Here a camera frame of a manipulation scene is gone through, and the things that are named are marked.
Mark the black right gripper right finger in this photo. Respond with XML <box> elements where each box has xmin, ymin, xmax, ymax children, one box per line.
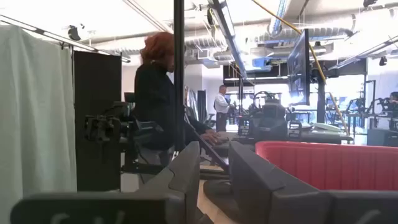
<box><xmin>228</xmin><ymin>141</ymin><xmax>398</xmax><ymax>224</ymax></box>

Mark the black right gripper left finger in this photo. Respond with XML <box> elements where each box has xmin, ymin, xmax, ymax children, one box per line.
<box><xmin>9</xmin><ymin>141</ymin><xmax>201</xmax><ymax>224</ymax></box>

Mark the red plastic bin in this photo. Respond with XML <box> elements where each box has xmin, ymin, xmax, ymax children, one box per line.
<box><xmin>254</xmin><ymin>140</ymin><xmax>398</xmax><ymax>192</ymax></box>

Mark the black divider panel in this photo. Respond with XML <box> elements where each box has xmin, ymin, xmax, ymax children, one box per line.
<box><xmin>73</xmin><ymin>50</ymin><xmax>123</xmax><ymax>192</ymax></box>

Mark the white curtain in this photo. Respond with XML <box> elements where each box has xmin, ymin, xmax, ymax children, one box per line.
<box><xmin>0</xmin><ymin>24</ymin><xmax>78</xmax><ymax>224</ymax></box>

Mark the background robot station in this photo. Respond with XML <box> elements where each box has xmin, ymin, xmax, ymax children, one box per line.
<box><xmin>238</xmin><ymin>91</ymin><xmax>304</xmax><ymax>141</ymax></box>

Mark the hanging black monitor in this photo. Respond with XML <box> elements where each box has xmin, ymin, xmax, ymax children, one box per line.
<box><xmin>286</xmin><ymin>28</ymin><xmax>311</xmax><ymax>106</ymax></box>

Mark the long ceiling light fixture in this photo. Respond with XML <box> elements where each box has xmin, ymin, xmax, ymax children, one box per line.
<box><xmin>207</xmin><ymin>0</ymin><xmax>248</xmax><ymax>79</ymax></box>

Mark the curtain rail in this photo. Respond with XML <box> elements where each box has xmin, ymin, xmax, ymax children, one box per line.
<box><xmin>0</xmin><ymin>14</ymin><xmax>132</xmax><ymax>64</ymax></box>

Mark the black vertical frame pole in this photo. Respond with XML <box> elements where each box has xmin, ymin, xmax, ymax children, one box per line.
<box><xmin>173</xmin><ymin>0</ymin><xmax>186</xmax><ymax>152</ymax></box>

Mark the yellow cable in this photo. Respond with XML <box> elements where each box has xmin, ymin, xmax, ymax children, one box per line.
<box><xmin>251</xmin><ymin>0</ymin><xmax>349</xmax><ymax>135</ymax></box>

